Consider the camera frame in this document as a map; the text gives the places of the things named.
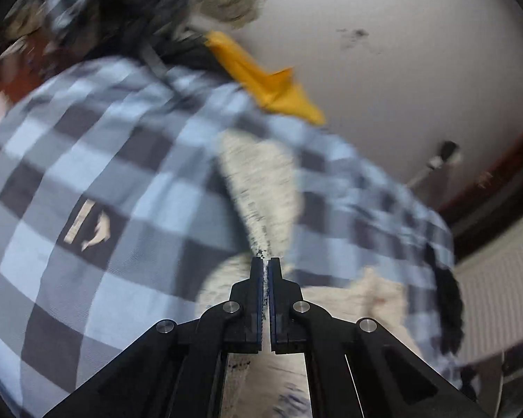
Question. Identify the cream knit sweater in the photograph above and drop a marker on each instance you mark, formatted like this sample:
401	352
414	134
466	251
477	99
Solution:
261	183

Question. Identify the white ribbed wardrobe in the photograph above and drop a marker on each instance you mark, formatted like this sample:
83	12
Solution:
501	287

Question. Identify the yellow cloth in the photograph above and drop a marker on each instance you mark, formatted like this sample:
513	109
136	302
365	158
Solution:
252	74

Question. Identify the blue grey checkered blanket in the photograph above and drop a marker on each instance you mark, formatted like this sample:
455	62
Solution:
113	161

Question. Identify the dark wooden furniture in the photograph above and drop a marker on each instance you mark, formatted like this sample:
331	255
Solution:
492	183

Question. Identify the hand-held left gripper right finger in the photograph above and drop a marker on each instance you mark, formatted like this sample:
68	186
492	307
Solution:
275	296

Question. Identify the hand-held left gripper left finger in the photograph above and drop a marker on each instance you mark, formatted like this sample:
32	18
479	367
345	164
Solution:
257	296

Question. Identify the dark cloth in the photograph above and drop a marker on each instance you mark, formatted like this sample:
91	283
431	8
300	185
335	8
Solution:
449	305

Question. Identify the white black wall fixture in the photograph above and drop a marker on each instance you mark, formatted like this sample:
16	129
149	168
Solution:
444	152

